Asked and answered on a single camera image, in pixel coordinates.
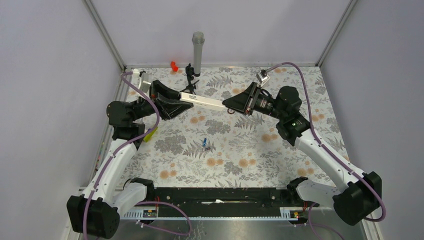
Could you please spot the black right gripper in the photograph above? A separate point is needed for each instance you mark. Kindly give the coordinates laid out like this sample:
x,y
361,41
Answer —
x,y
246,101

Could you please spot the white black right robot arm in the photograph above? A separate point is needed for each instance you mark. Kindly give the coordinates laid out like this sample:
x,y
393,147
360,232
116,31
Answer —
x,y
356,194

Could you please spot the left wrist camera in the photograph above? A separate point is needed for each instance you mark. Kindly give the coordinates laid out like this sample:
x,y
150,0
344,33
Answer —
x,y
141,79

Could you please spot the black microphone stand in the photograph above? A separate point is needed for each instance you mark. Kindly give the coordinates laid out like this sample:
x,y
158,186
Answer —
x,y
191,84

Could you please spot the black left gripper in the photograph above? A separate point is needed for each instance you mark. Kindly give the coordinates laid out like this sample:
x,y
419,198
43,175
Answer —
x,y
168,108

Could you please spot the yellow green block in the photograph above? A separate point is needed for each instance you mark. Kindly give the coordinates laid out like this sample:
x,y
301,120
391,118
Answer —
x,y
148,137

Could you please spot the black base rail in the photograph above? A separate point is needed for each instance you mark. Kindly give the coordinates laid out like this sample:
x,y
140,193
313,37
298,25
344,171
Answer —
x,y
224,202

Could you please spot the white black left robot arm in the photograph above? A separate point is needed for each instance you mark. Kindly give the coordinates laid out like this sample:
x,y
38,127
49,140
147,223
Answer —
x,y
98,210

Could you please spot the orange plastic clip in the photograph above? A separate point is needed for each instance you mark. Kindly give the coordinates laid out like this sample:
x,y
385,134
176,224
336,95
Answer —
x,y
174,66

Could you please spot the brown poker chip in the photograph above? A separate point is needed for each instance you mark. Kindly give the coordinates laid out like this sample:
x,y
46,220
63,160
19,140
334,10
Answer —
x,y
230,111

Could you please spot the slotted grey cable duct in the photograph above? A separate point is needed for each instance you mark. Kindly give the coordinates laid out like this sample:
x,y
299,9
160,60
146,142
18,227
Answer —
x,y
141,215

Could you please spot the grey microphone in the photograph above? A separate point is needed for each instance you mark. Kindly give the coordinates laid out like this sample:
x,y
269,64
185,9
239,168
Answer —
x,y
198,40

